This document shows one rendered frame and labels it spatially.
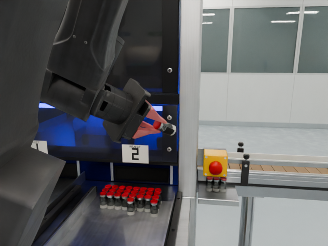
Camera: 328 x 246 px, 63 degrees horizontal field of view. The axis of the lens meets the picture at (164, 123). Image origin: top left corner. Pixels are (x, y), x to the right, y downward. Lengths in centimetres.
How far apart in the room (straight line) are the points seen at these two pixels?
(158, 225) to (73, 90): 51
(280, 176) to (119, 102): 71
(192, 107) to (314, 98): 511
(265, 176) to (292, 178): 9
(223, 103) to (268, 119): 94
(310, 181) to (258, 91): 455
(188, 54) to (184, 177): 38
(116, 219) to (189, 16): 59
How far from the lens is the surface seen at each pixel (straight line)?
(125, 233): 74
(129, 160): 87
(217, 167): 81
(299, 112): 579
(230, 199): 91
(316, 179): 105
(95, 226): 78
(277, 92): 561
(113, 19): 28
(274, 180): 101
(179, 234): 74
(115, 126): 47
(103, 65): 30
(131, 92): 47
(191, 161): 84
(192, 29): 79
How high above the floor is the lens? 131
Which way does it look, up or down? 13 degrees down
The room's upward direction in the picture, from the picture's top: straight up
